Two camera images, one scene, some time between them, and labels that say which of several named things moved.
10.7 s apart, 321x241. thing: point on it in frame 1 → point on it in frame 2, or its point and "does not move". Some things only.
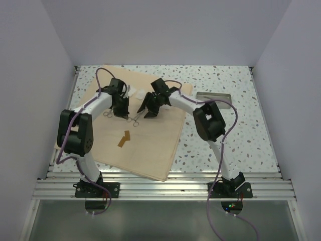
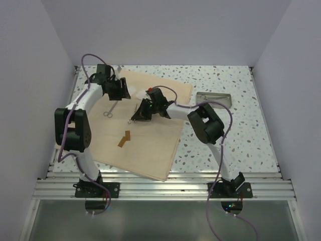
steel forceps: [129, 119] → [206, 97]
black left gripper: [124, 113] → [123, 92]
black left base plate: [89, 190] does not move
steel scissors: [109, 115] does not move
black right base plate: [227, 190] does not move
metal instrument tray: [203, 96] does not move
